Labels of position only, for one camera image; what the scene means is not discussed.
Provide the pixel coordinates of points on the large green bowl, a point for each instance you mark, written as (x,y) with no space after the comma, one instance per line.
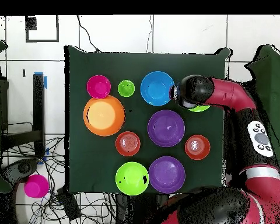
(200,108)

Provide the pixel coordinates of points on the purple bowl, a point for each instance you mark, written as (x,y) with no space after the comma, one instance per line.
(166,128)
(167,174)

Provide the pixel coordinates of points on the large orange bowl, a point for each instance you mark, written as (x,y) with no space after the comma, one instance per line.
(103,115)

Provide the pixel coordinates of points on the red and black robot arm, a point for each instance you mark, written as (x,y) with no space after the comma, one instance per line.
(231,93)

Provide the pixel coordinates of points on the blue bowl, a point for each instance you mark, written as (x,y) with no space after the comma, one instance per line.
(156,88)

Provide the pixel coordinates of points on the green cup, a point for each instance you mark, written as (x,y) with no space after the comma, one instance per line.
(126,88)

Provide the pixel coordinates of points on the orange-red bowl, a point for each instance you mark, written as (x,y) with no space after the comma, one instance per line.
(127,143)
(197,147)

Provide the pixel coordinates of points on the pink bowl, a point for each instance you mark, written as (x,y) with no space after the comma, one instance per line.
(98,86)

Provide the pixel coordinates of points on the small green bowl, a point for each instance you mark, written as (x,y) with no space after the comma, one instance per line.
(132,178)

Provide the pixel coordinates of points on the dark green tablecloth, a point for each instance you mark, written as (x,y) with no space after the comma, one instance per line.
(95,158)

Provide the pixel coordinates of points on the blue tape strip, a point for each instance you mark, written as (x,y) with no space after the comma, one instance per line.
(45,82)

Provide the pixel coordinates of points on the black power adapter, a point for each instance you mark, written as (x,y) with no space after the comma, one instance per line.
(68,203)

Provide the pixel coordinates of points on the black tape square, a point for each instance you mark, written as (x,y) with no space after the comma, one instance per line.
(30,23)

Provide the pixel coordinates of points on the pink cup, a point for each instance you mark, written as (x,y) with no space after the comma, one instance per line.
(36,186)

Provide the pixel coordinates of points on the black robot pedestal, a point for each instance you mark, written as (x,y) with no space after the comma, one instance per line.
(140,210)

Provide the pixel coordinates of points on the black metal frame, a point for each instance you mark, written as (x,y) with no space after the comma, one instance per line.
(38,100)

